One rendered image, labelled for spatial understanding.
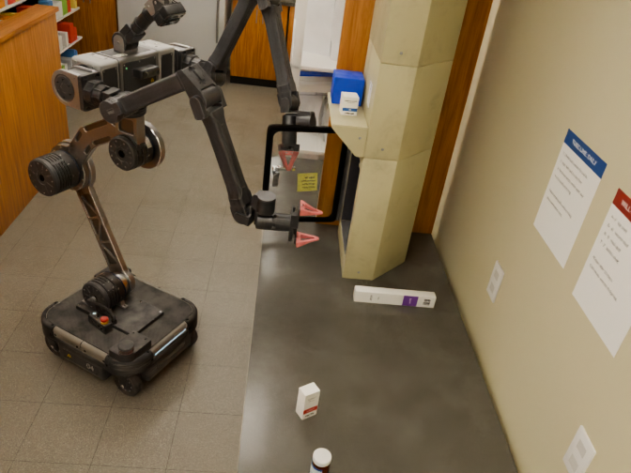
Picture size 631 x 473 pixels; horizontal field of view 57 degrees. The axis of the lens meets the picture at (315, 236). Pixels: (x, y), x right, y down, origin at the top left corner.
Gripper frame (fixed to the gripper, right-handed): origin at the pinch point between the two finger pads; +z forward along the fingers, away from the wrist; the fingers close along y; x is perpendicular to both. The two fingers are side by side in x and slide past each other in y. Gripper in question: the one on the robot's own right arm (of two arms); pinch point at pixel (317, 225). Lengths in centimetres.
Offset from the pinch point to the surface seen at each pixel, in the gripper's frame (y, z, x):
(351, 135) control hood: 28.2, 7.1, 8.9
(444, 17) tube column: 65, 29, 15
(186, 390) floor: -120, -47, 37
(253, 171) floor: -122, -32, 283
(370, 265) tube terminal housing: -19.2, 21.3, 8.5
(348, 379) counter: -25.4, 11.0, -41.2
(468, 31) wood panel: 56, 46, 46
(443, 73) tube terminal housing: 47, 34, 20
